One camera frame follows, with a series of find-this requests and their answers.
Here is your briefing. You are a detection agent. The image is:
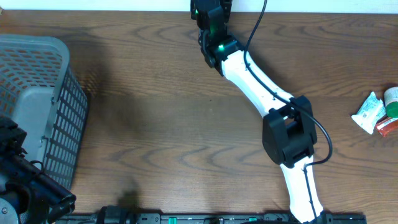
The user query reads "red candy bar wrapper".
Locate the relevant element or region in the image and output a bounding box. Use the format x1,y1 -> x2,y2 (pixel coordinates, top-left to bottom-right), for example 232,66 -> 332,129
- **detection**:
376,117 -> 397,137

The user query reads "black right camera cable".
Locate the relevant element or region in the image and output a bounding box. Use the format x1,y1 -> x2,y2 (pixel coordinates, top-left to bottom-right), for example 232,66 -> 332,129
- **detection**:
243,0 -> 333,220

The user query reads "green lid jar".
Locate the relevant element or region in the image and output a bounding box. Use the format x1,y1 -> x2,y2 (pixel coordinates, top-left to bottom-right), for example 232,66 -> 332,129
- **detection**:
384,86 -> 398,118

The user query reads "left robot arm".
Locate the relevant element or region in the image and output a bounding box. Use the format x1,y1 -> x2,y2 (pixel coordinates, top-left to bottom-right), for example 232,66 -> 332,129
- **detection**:
1,117 -> 137,224

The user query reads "grey plastic basket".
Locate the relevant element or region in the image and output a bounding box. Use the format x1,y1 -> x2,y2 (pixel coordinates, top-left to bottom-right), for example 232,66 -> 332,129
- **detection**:
1,34 -> 88,189

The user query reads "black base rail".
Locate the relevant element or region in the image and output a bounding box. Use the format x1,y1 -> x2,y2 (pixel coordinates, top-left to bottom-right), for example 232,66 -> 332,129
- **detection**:
55,212 -> 368,224

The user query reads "teal wipes packet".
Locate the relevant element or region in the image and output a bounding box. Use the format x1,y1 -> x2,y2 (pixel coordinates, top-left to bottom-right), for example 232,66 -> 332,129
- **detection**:
351,91 -> 386,134

